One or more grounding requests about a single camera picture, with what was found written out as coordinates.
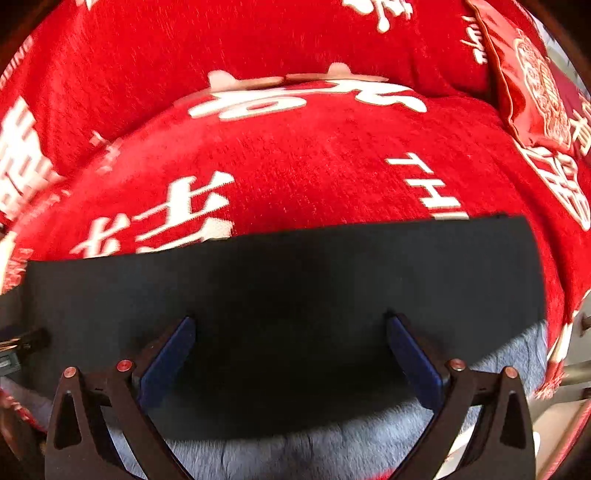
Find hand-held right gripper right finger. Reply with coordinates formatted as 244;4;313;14
385;313;540;480

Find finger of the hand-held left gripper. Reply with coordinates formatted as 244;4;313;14
0;327;51;352

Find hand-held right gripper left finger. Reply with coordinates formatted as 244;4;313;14
44;315;198;480

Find black pants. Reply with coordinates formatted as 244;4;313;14
0;215;548;441

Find blue patterned cloth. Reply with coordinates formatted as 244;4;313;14
4;320;550;480

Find red printed blanket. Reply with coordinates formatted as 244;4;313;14
0;0;591;480

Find red embroidered cushion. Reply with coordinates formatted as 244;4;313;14
466;0;591;160

